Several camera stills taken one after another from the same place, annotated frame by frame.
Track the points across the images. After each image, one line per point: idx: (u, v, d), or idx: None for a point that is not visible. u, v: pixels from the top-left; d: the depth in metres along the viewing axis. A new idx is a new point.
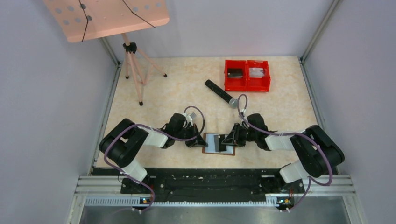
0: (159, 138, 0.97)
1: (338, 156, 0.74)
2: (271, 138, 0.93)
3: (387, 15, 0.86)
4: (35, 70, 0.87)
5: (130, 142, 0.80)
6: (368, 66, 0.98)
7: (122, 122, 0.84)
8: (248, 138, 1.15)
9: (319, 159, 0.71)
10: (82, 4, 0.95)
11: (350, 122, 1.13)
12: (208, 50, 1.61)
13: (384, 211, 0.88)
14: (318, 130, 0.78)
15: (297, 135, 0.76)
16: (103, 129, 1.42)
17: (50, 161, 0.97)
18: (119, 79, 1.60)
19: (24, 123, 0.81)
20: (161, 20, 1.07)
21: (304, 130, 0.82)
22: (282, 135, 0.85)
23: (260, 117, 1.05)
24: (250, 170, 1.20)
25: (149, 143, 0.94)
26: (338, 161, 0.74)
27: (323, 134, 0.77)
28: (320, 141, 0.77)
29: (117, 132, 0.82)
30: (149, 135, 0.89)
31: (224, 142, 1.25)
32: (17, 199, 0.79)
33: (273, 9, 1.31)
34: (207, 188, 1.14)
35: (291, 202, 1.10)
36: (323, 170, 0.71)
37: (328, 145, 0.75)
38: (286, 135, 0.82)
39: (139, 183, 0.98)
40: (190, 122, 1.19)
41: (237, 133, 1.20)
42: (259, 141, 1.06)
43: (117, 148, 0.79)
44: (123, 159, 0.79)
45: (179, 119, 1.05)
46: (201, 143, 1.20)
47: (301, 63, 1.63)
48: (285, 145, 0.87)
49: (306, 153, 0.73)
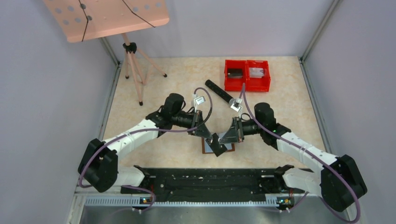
0: (147, 136, 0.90)
1: (361, 188, 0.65)
2: (287, 146, 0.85)
3: (386, 15, 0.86)
4: (36, 70, 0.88)
5: (99, 168, 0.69)
6: (369, 65, 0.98)
7: (88, 148, 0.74)
8: (255, 131, 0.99)
9: (343, 193, 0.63)
10: (82, 4, 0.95)
11: (350, 122, 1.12)
12: (208, 50, 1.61)
13: (384, 210, 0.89)
14: (350, 163, 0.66)
15: (328, 168, 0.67)
16: (103, 128, 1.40)
17: (50, 161, 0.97)
18: (119, 79, 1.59)
19: (24, 123, 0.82)
20: (161, 20, 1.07)
21: (335, 158, 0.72)
22: (304, 152, 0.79)
23: (271, 109, 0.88)
24: (250, 170, 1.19)
25: (137, 144, 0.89)
26: (362, 193, 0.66)
27: (355, 167, 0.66)
28: (348, 172, 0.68)
29: (90, 155, 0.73)
30: (130, 142, 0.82)
31: (222, 142, 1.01)
32: (17, 199, 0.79)
33: (273, 10, 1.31)
34: (207, 188, 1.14)
35: (291, 202, 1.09)
36: (346, 205, 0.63)
37: (356, 179, 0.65)
38: (309, 155, 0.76)
39: (137, 186, 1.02)
40: (195, 107, 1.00)
41: (238, 127, 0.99)
42: (267, 136, 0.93)
43: (93, 172, 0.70)
44: (101, 184, 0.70)
45: (176, 101, 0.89)
46: (201, 134, 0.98)
47: (301, 63, 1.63)
48: (301, 160, 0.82)
49: (334, 187, 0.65)
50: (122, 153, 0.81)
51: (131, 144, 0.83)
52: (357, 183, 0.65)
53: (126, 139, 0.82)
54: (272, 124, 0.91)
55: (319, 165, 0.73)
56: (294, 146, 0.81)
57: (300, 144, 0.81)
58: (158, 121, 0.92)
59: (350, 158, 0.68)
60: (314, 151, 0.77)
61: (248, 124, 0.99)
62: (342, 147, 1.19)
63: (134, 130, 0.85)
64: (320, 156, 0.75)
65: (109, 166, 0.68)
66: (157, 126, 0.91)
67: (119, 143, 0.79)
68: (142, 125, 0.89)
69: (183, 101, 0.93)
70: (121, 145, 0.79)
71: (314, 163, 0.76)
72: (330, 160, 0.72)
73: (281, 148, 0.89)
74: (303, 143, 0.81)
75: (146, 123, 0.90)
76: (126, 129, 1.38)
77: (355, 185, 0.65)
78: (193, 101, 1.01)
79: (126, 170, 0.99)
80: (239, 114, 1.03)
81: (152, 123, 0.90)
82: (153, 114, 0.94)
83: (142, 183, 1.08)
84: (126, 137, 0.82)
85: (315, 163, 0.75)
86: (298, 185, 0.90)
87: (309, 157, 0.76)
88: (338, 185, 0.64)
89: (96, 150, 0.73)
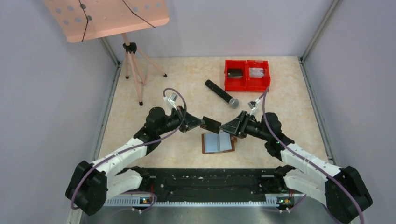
0: (135, 155, 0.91)
1: (366, 199, 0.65)
2: (291, 157, 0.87)
3: (386, 15, 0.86)
4: (35, 70, 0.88)
5: (89, 190, 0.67)
6: (368, 66, 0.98)
7: (76, 171, 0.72)
8: (255, 134, 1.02)
9: (349, 205, 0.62)
10: (82, 4, 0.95)
11: (350, 122, 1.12)
12: (208, 50, 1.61)
13: (383, 210, 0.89)
14: (354, 174, 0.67)
15: (332, 179, 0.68)
16: (103, 128, 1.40)
17: (50, 161, 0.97)
18: (119, 79, 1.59)
19: (24, 123, 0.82)
20: (161, 20, 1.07)
21: (339, 170, 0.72)
22: (308, 164, 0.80)
23: (279, 122, 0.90)
24: (250, 170, 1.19)
25: (126, 164, 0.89)
26: (367, 205, 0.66)
27: (359, 178, 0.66)
28: (352, 184, 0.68)
29: (78, 178, 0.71)
30: (119, 162, 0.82)
31: (223, 128, 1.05)
32: (17, 199, 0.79)
33: (273, 10, 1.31)
34: (207, 188, 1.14)
35: (291, 202, 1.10)
36: (352, 217, 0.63)
37: (360, 191, 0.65)
38: (313, 166, 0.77)
39: (135, 188, 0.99)
40: (173, 107, 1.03)
41: (243, 123, 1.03)
42: (271, 148, 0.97)
43: (81, 195, 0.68)
44: (90, 206, 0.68)
45: (156, 120, 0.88)
46: (193, 124, 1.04)
47: (301, 63, 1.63)
48: (305, 171, 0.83)
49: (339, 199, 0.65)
50: (110, 173, 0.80)
51: (119, 164, 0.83)
52: (361, 194, 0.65)
53: (115, 159, 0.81)
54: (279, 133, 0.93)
55: (322, 176, 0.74)
56: (299, 158, 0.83)
57: (304, 156, 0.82)
58: (145, 139, 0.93)
59: (354, 170, 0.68)
60: (318, 163, 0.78)
61: (252, 124, 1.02)
62: (342, 147, 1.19)
63: (122, 150, 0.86)
64: (323, 167, 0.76)
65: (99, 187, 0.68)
66: (144, 142, 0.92)
67: (107, 164, 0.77)
68: (130, 144, 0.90)
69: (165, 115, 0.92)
70: (110, 165, 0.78)
71: (317, 174, 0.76)
72: (334, 172, 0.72)
73: (285, 160, 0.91)
74: (306, 155, 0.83)
75: (135, 142, 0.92)
76: (126, 129, 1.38)
77: (359, 197, 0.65)
78: (168, 102, 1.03)
79: (121, 177, 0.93)
80: (251, 112, 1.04)
81: (138, 142, 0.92)
82: (140, 132, 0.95)
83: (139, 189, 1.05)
84: (115, 157, 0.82)
85: (319, 174, 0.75)
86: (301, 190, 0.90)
87: (313, 169, 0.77)
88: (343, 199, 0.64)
89: (85, 173, 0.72)
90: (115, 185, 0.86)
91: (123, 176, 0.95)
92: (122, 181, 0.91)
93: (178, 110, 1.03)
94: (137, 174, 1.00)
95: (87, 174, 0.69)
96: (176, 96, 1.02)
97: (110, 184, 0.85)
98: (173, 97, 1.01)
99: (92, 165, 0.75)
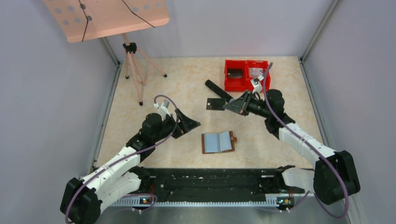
0: (129, 164, 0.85)
1: (354, 186, 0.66)
2: (288, 136, 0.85)
3: (386, 15, 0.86)
4: (36, 71, 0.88)
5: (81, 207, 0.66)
6: (368, 65, 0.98)
7: (67, 186, 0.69)
8: (258, 113, 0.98)
9: (335, 187, 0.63)
10: (81, 4, 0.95)
11: (350, 122, 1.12)
12: (208, 50, 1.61)
13: (383, 209, 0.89)
14: (348, 160, 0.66)
15: (325, 160, 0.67)
16: (103, 128, 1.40)
17: (50, 161, 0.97)
18: (119, 79, 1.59)
19: (24, 122, 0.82)
20: (161, 20, 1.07)
21: (333, 152, 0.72)
22: (303, 143, 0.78)
23: (283, 99, 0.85)
24: (250, 170, 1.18)
25: (121, 173, 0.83)
26: (354, 191, 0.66)
27: (352, 164, 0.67)
28: (343, 169, 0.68)
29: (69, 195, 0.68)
30: (111, 175, 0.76)
31: (226, 107, 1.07)
32: (17, 199, 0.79)
33: (273, 10, 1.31)
34: (207, 188, 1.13)
35: (291, 202, 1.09)
36: (335, 200, 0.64)
37: (350, 176, 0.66)
38: (308, 145, 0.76)
39: (137, 188, 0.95)
40: (166, 113, 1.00)
41: (246, 101, 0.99)
42: (270, 125, 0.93)
43: (75, 211, 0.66)
44: (84, 222, 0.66)
45: (153, 124, 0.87)
46: (190, 126, 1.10)
47: (301, 63, 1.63)
48: (300, 150, 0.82)
49: (326, 179, 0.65)
50: (103, 187, 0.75)
51: (111, 178, 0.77)
52: (350, 179, 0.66)
53: (105, 173, 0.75)
54: (280, 112, 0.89)
55: (314, 157, 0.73)
56: (295, 136, 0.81)
57: (301, 135, 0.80)
58: (139, 146, 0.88)
59: (349, 154, 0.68)
60: (314, 143, 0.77)
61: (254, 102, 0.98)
62: (342, 147, 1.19)
63: (113, 162, 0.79)
64: (318, 148, 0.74)
65: (89, 205, 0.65)
66: (137, 151, 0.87)
67: (97, 180, 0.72)
68: (122, 155, 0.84)
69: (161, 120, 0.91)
70: (101, 181, 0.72)
71: (310, 154, 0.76)
72: (327, 153, 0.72)
73: (281, 137, 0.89)
74: (303, 134, 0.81)
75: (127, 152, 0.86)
76: (126, 129, 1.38)
77: (348, 182, 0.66)
78: (160, 109, 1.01)
79: (117, 184, 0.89)
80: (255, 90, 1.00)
81: (131, 150, 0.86)
82: (132, 140, 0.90)
83: (139, 192, 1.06)
84: (106, 171, 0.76)
85: (312, 154, 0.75)
86: (296, 183, 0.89)
87: (307, 148, 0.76)
88: (331, 179, 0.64)
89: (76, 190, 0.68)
90: (110, 195, 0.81)
91: (119, 181, 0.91)
92: (118, 187, 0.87)
93: (172, 116, 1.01)
94: (134, 178, 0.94)
95: (76, 193, 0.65)
96: (168, 102, 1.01)
97: (105, 193, 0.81)
98: (166, 104, 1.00)
99: (82, 182, 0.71)
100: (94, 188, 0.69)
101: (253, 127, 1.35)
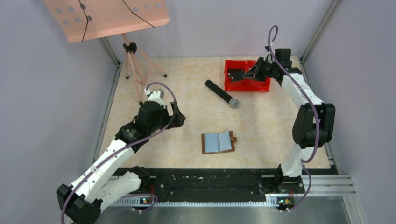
0: (121, 159, 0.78)
1: (326, 135, 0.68)
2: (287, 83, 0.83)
3: (386, 15, 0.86)
4: (36, 71, 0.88)
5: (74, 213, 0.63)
6: (368, 65, 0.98)
7: (57, 193, 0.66)
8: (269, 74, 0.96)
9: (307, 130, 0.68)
10: (82, 4, 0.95)
11: (350, 122, 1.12)
12: (208, 50, 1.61)
13: (382, 209, 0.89)
14: (330, 111, 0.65)
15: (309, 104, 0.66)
16: (103, 128, 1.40)
17: (50, 160, 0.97)
18: (119, 79, 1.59)
19: (24, 122, 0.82)
20: (161, 20, 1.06)
21: (321, 102, 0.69)
22: (299, 90, 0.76)
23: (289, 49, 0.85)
24: (250, 170, 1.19)
25: (114, 169, 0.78)
26: (326, 140, 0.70)
27: (333, 116, 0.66)
28: (323, 118, 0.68)
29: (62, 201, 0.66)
30: (101, 175, 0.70)
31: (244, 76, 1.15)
32: (17, 199, 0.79)
33: (273, 10, 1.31)
34: (207, 188, 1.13)
35: (291, 202, 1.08)
36: (304, 141, 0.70)
37: (326, 125, 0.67)
38: (301, 93, 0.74)
39: (136, 186, 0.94)
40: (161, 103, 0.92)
41: (258, 66, 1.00)
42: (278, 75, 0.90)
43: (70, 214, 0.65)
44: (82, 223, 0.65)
45: (150, 110, 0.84)
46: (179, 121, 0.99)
47: (301, 63, 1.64)
48: (294, 98, 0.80)
49: (302, 120, 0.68)
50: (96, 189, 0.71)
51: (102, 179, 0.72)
52: (325, 129, 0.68)
53: (94, 176, 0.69)
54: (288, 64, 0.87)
55: (302, 101, 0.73)
56: (294, 85, 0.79)
57: (300, 84, 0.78)
58: (130, 136, 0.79)
59: (334, 108, 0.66)
60: (309, 92, 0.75)
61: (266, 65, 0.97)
62: (342, 147, 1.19)
63: (101, 162, 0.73)
64: (310, 97, 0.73)
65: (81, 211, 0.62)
66: (127, 144, 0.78)
67: (87, 185, 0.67)
68: (111, 150, 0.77)
69: (159, 108, 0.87)
70: (90, 185, 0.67)
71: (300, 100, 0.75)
72: (316, 102, 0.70)
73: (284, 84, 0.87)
74: (303, 83, 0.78)
75: (116, 146, 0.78)
76: None
77: (322, 131, 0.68)
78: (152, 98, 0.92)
79: (117, 183, 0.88)
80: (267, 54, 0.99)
81: (121, 144, 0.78)
82: (122, 130, 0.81)
83: (140, 192, 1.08)
84: (95, 173, 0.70)
85: (301, 101, 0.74)
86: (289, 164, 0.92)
87: (300, 94, 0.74)
88: (307, 124, 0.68)
89: (66, 196, 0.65)
90: (110, 194, 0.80)
91: (119, 179, 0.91)
92: (118, 187, 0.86)
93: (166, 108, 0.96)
94: (134, 177, 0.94)
95: (68, 198, 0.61)
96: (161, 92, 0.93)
97: (105, 192, 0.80)
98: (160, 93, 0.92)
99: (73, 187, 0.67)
100: (83, 194, 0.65)
101: (253, 127, 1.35)
